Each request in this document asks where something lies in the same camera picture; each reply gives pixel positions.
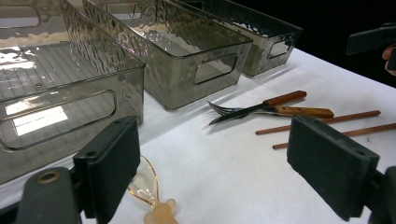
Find clear spoon with tan handle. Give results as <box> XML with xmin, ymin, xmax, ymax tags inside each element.
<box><xmin>127</xmin><ymin>155</ymin><xmax>180</xmax><ymax>224</ymax></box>

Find wooden-handled metal fork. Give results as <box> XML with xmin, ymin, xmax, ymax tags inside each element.
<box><xmin>207</xmin><ymin>101</ymin><xmax>335</xmax><ymax>119</ymax></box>

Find grey mesh bin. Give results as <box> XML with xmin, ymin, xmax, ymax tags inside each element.
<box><xmin>82</xmin><ymin>0</ymin><xmax>254</xmax><ymax>111</ymax></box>
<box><xmin>174</xmin><ymin>0</ymin><xmax>304</xmax><ymax>77</ymax></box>
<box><xmin>0</xmin><ymin>0</ymin><xmax>147</xmax><ymax>185</ymax></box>

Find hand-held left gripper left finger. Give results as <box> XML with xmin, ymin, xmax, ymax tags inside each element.
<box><xmin>73</xmin><ymin>115</ymin><xmax>141</xmax><ymax>224</ymax></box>

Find brown wooden chopstick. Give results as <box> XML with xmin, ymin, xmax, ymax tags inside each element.
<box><xmin>273</xmin><ymin>122</ymin><xmax>396</xmax><ymax>150</ymax></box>
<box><xmin>255</xmin><ymin>109</ymin><xmax>382</xmax><ymax>135</ymax></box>

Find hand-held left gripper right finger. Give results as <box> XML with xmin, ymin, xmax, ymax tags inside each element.
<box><xmin>287</xmin><ymin>115</ymin><xmax>381</xmax><ymax>222</ymax></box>

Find wooden-handled metal knife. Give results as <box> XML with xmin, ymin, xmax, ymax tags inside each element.
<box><xmin>208</xmin><ymin>90</ymin><xmax>308</xmax><ymax>126</ymax></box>

